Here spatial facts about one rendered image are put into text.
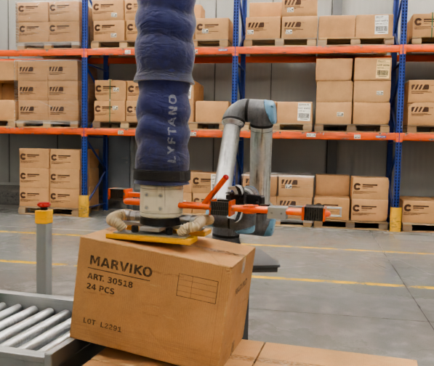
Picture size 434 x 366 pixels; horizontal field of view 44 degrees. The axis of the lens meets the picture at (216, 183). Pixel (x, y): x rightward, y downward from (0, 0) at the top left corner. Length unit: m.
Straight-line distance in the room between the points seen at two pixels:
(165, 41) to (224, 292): 0.93
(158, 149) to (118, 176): 9.15
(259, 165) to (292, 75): 7.91
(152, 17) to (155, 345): 1.20
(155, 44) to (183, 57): 0.11
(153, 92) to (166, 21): 0.26
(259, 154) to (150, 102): 0.86
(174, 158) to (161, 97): 0.23
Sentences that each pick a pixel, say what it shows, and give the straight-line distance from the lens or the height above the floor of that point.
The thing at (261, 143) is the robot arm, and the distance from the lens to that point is 2.73.
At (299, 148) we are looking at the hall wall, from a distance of 10.53.
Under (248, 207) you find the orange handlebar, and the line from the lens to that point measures 2.04.
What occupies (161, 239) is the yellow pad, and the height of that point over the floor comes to 1.01.
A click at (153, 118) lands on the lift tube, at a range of 2.06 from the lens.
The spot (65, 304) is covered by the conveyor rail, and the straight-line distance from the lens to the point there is 2.80.
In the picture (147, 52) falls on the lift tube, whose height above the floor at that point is 1.70.
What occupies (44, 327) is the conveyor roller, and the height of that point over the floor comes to 0.54.
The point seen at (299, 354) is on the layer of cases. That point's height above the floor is 0.54.
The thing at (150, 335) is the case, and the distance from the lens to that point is 2.08.
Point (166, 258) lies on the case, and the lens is 1.98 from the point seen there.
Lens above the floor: 1.37
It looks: 4 degrees down
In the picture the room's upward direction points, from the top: 1 degrees clockwise
